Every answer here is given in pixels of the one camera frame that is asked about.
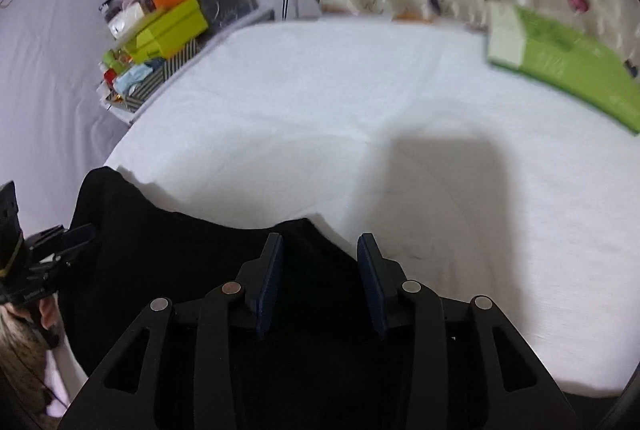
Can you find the striped box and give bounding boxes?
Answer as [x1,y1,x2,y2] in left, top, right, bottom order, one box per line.
[102,38,201,113]

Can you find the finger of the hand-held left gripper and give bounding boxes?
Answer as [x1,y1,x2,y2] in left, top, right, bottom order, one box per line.
[34,251,78,273]
[30,223,97,253]

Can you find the white towel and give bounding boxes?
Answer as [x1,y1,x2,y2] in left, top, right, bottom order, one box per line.
[102,18,640,400]

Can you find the green and white box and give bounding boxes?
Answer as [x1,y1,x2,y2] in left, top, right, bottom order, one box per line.
[486,0,640,134]

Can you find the grey panel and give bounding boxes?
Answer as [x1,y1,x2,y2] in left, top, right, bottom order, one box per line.
[195,0,262,36]

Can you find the white packet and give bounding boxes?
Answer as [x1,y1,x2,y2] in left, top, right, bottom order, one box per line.
[106,4,147,37]

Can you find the lime green box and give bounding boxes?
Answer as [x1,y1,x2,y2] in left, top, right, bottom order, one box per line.
[132,0,210,42]
[122,23,208,62]

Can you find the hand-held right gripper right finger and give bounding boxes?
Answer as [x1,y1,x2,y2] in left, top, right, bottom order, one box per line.
[356,233,581,430]

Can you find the black pants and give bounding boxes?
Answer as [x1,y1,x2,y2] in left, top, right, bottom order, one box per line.
[59,166,418,430]

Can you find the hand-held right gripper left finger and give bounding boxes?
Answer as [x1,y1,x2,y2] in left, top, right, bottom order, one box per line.
[57,233,286,430]

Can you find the person's left hand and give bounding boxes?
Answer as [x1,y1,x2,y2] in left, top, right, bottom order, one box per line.
[37,296,62,332]

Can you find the light blue cloth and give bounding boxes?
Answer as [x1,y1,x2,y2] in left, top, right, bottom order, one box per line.
[112,63,153,94]

